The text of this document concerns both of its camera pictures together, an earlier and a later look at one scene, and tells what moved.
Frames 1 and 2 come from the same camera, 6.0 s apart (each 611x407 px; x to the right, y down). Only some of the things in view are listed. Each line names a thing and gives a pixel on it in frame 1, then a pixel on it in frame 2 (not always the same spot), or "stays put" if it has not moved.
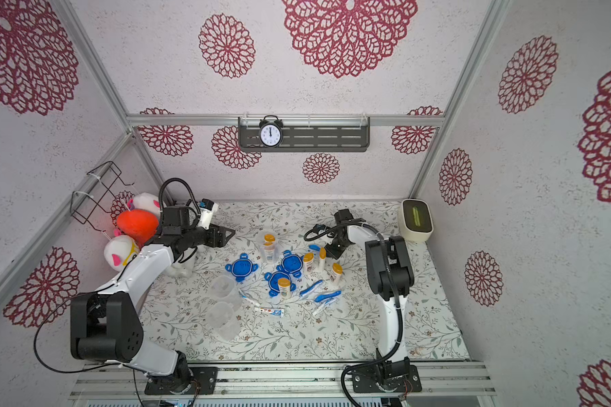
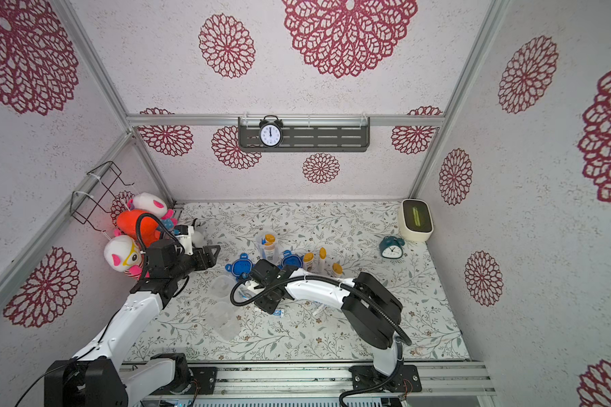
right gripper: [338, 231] → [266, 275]
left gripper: [213, 231] → [210, 260]
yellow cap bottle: [322, 254] stays put
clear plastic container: [268, 241] stays put
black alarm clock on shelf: [271, 132] stays put
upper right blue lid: [292, 264] stays put
